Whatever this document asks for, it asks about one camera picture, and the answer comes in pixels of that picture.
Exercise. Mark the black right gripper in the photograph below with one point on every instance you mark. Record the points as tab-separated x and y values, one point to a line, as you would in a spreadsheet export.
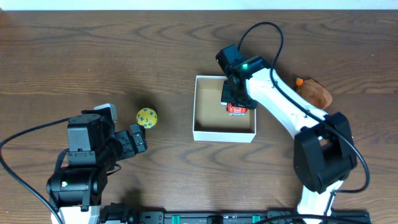
226	97

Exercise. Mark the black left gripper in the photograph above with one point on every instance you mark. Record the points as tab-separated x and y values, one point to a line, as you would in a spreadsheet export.
127	144

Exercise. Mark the red toy truck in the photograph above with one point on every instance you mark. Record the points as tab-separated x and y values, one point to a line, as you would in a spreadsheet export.
235	110

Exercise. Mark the brown plush toy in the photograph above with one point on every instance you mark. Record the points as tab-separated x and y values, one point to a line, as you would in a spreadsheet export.
313	92

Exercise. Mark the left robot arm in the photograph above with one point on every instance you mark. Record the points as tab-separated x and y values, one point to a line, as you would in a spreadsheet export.
95	148

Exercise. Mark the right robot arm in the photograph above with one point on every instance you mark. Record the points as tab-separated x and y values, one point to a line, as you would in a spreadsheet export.
323	156

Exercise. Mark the yellow letter ball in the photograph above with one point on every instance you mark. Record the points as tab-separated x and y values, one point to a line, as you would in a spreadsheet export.
147	118

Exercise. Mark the white cardboard box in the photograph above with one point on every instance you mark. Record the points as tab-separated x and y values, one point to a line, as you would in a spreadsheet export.
211	120

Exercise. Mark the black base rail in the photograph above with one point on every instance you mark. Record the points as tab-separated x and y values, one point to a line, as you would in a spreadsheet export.
119	213

